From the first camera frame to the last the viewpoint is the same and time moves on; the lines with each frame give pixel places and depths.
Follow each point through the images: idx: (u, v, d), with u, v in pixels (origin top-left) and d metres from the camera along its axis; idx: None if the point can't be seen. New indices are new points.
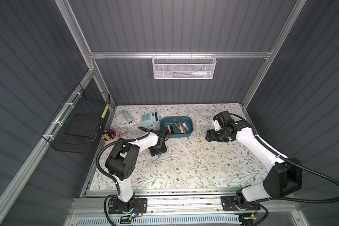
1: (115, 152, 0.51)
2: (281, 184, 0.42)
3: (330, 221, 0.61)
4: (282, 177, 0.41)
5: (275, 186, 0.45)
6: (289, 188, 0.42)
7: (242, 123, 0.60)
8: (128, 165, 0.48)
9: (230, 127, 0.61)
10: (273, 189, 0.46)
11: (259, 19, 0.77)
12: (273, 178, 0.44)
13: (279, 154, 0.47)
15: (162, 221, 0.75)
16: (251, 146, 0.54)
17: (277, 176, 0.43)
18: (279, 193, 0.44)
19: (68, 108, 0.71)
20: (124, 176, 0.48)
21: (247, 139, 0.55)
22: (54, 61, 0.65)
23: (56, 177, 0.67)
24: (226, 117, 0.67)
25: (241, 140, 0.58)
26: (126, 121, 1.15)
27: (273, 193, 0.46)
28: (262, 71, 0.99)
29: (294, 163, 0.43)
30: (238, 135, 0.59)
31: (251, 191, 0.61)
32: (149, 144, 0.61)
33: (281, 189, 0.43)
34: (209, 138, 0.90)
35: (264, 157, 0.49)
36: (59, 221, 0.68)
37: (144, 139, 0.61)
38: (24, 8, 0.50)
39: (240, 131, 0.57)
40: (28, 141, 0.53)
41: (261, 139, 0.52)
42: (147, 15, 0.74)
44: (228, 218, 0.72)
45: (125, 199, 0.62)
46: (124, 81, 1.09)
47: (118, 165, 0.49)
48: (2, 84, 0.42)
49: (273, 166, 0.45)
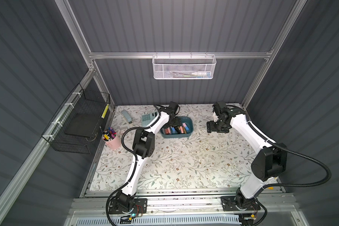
1: (137, 139, 0.64)
2: (266, 165, 0.46)
3: (331, 221, 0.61)
4: (269, 159, 0.45)
5: (261, 167, 0.49)
6: (274, 170, 0.46)
7: (237, 110, 0.62)
8: (150, 147, 0.62)
9: (225, 114, 0.63)
10: (259, 172, 0.50)
11: (260, 19, 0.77)
12: (260, 160, 0.49)
13: (268, 139, 0.50)
15: (162, 222, 0.71)
16: (242, 131, 0.58)
17: (263, 159, 0.47)
18: (264, 173, 0.48)
19: (68, 108, 0.71)
20: (148, 154, 0.63)
21: (240, 124, 0.58)
22: (54, 61, 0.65)
23: (56, 177, 0.67)
24: (221, 105, 0.70)
25: (235, 125, 0.61)
26: (126, 121, 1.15)
27: (259, 175, 0.51)
28: (262, 71, 0.99)
29: (281, 147, 0.47)
30: (231, 121, 0.62)
31: (249, 185, 0.62)
32: (163, 123, 0.71)
33: (266, 170, 0.47)
34: (209, 130, 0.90)
35: (254, 141, 0.53)
36: (59, 221, 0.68)
37: (157, 124, 0.69)
38: (25, 8, 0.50)
39: (235, 117, 0.60)
40: (28, 141, 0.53)
41: (253, 125, 0.55)
42: (147, 14, 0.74)
44: (228, 218, 0.72)
45: (130, 192, 0.65)
46: (124, 81, 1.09)
47: (141, 148, 0.65)
48: (2, 84, 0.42)
49: (261, 150, 0.49)
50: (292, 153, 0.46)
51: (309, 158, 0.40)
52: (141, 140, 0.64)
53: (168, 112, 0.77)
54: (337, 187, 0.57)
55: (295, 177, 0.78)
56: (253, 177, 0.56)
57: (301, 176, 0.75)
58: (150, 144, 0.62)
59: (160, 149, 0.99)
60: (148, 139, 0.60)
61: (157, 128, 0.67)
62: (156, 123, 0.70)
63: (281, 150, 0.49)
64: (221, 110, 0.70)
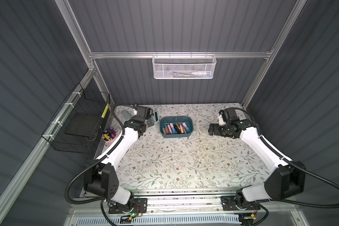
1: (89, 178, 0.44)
2: (283, 187, 0.42)
3: (331, 221, 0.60)
4: (285, 180, 0.41)
5: (276, 189, 0.44)
6: (291, 191, 0.42)
7: (246, 123, 0.58)
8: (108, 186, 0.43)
9: (235, 126, 0.59)
10: (274, 192, 0.46)
11: (260, 19, 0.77)
12: (275, 181, 0.44)
13: (283, 157, 0.46)
15: (162, 221, 0.75)
16: (254, 145, 0.53)
17: (279, 180, 0.43)
18: (280, 195, 0.44)
19: (68, 108, 0.71)
20: (109, 197, 0.45)
21: (252, 137, 0.54)
22: (54, 61, 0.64)
23: (56, 177, 0.67)
24: (231, 114, 0.65)
25: (245, 140, 0.57)
26: (125, 121, 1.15)
27: (273, 195, 0.46)
28: (262, 71, 0.99)
29: (299, 166, 0.43)
30: (242, 134, 0.58)
31: (252, 191, 0.61)
32: (128, 145, 0.52)
33: (283, 191, 0.42)
34: (212, 132, 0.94)
35: (267, 159, 0.48)
36: (59, 221, 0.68)
37: (118, 149, 0.49)
38: (24, 7, 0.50)
39: (245, 131, 0.56)
40: (28, 141, 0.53)
41: (266, 140, 0.51)
42: (147, 14, 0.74)
44: (228, 218, 0.72)
45: (124, 202, 0.62)
46: (124, 81, 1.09)
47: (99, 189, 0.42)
48: (2, 84, 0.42)
49: (277, 169, 0.45)
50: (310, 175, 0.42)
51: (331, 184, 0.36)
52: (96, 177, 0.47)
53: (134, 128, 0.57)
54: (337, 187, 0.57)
55: None
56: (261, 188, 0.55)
57: None
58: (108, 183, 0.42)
59: (160, 149, 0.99)
60: (103, 177, 0.41)
61: (119, 154, 0.48)
62: (117, 147, 0.49)
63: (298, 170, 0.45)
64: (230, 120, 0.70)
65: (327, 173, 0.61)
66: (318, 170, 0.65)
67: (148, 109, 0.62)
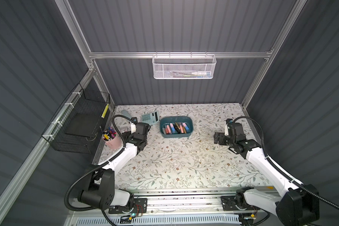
1: (86, 184, 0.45)
2: (295, 213, 0.39)
3: (331, 221, 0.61)
4: (298, 205, 0.38)
5: (289, 214, 0.42)
6: (305, 218, 0.39)
7: (252, 143, 0.58)
8: (104, 194, 0.41)
9: (241, 147, 0.59)
10: (287, 218, 0.42)
11: (260, 19, 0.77)
12: (287, 205, 0.42)
13: (293, 180, 0.44)
15: (162, 221, 0.75)
16: (262, 166, 0.52)
17: (291, 205, 0.40)
18: (294, 221, 0.40)
19: (68, 108, 0.71)
20: (103, 206, 0.43)
21: (259, 159, 0.53)
22: (54, 61, 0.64)
23: (56, 177, 0.67)
24: (238, 131, 0.63)
25: (252, 160, 0.56)
26: (126, 121, 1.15)
27: (286, 222, 0.43)
28: (262, 71, 1.00)
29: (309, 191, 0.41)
30: (248, 155, 0.57)
31: (255, 198, 0.59)
32: (129, 157, 0.56)
33: (296, 218, 0.39)
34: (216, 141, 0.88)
35: (277, 181, 0.47)
36: (59, 221, 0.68)
37: (119, 158, 0.52)
38: (24, 7, 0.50)
39: (251, 151, 0.55)
40: (28, 141, 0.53)
41: (273, 161, 0.50)
42: (147, 14, 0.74)
44: (228, 218, 0.72)
45: (124, 204, 0.62)
46: (124, 81, 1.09)
47: (94, 197, 0.41)
48: (2, 84, 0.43)
49: (286, 193, 0.43)
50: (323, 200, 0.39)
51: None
52: (93, 185, 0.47)
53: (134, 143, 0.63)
54: (337, 187, 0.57)
55: (295, 177, 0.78)
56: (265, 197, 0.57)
57: (301, 176, 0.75)
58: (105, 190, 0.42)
59: (160, 149, 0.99)
60: (101, 182, 0.42)
61: (119, 164, 0.50)
62: (119, 156, 0.53)
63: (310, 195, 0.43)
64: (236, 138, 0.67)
65: (326, 173, 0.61)
66: (318, 171, 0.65)
67: (146, 125, 0.68)
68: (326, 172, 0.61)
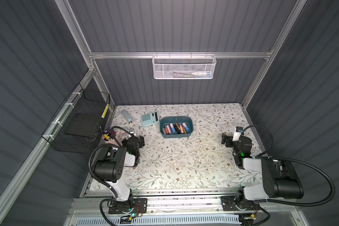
1: (102, 156, 0.52)
2: (272, 173, 0.47)
3: (331, 221, 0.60)
4: (272, 166, 0.48)
5: (269, 178, 0.48)
6: (284, 181, 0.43)
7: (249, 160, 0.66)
8: (119, 161, 0.50)
9: (238, 161, 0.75)
10: (270, 187, 0.47)
11: (260, 19, 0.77)
12: (266, 173, 0.50)
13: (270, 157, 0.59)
15: (162, 221, 0.75)
16: (252, 165, 0.64)
17: (268, 167, 0.49)
18: (272, 181, 0.46)
19: (68, 108, 0.71)
20: (117, 175, 0.49)
21: (249, 163, 0.66)
22: (54, 61, 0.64)
23: (56, 177, 0.67)
24: (244, 148, 0.73)
25: (247, 166, 0.67)
26: (126, 121, 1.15)
27: (271, 193, 0.46)
28: (262, 71, 1.00)
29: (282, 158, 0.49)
30: (244, 162, 0.70)
31: (253, 189, 0.61)
32: (131, 159, 0.68)
33: (274, 177, 0.46)
34: (222, 141, 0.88)
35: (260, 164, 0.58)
36: (59, 221, 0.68)
37: (125, 159, 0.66)
38: (24, 8, 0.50)
39: (247, 158, 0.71)
40: (28, 141, 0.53)
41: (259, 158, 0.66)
42: (147, 14, 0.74)
44: (228, 218, 0.72)
45: (124, 198, 0.63)
46: (124, 81, 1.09)
47: (108, 165, 0.50)
48: (2, 84, 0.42)
49: (264, 162, 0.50)
50: (292, 160, 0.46)
51: (306, 164, 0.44)
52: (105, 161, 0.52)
53: (131, 157, 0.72)
54: (337, 187, 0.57)
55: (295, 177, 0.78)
56: (261, 186, 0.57)
57: (301, 176, 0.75)
58: (121, 157, 0.52)
59: (160, 149, 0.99)
60: (117, 151, 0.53)
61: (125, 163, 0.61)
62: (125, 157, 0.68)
63: (285, 165, 0.51)
64: (239, 151, 0.77)
65: (327, 173, 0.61)
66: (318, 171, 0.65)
67: (135, 141, 0.76)
68: (326, 172, 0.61)
